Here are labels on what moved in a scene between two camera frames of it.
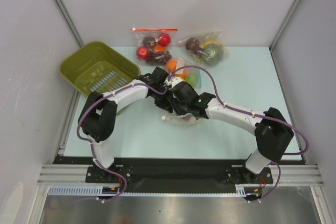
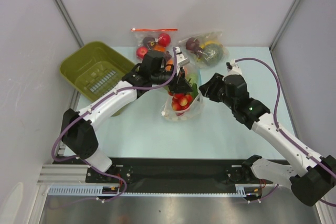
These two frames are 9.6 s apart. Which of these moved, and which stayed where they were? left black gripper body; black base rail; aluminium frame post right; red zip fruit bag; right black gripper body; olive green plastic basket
Moved: left black gripper body; right black gripper body
Stayed: olive green plastic basket; aluminium frame post right; black base rail; red zip fruit bag
